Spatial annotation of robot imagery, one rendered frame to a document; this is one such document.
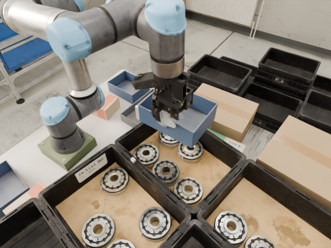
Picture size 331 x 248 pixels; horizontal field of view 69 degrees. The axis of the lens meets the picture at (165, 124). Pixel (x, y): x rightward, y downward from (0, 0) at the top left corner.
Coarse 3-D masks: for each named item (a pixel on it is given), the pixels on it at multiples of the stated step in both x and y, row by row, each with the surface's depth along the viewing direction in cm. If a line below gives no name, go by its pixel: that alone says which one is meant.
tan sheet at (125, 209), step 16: (96, 176) 92; (80, 192) 88; (96, 192) 88; (128, 192) 88; (144, 192) 88; (64, 208) 84; (80, 208) 84; (96, 208) 84; (112, 208) 84; (128, 208) 84; (144, 208) 84; (80, 224) 80; (128, 224) 80; (176, 224) 80; (80, 240) 76; (128, 240) 76; (144, 240) 76
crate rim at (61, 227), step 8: (112, 144) 90; (120, 152) 87; (88, 160) 85; (128, 160) 85; (80, 168) 83; (136, 168) 83; (64, 176) 81; (144, 176) 81; (56, 184) 79; (152, 184) 79; (40, 192) 77; (40, 200) 75; (48, 208) 75; (184, 208) 73; (56, 216) 72; (56, 224) 70; (184, 224) 70; (64, 232) 68; (176, 232) 68; (72, 240) 67; (168, 240) 67
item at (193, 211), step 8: (136, 128) 95; (120, 136) 92; (216, 136) 92; (120, 144) 90; (224, 144) 90; (128, 152) 87; (240, 152) 87; (136, 160) 85; (240, 160) 85; (144, 168) 83; (232, 168) 83; (152, 176) 81; (160, 184) 79; (168, 192) 77; (176, 200) 75; (208, 200) 75; (192, 208) 73; (200, 208) 73; (192, 216) 74
